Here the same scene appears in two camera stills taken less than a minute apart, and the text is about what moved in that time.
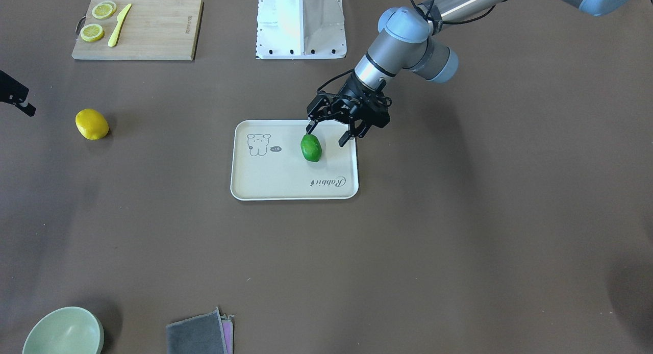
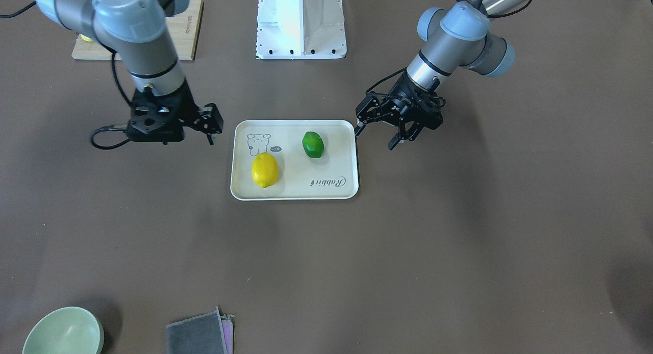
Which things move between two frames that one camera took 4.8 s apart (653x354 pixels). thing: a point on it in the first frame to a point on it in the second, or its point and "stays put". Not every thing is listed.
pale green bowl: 70,330 stays put
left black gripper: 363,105 to 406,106
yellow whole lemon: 92,124 to 265,170
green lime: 311,147 stays put
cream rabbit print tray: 267,163 stays put
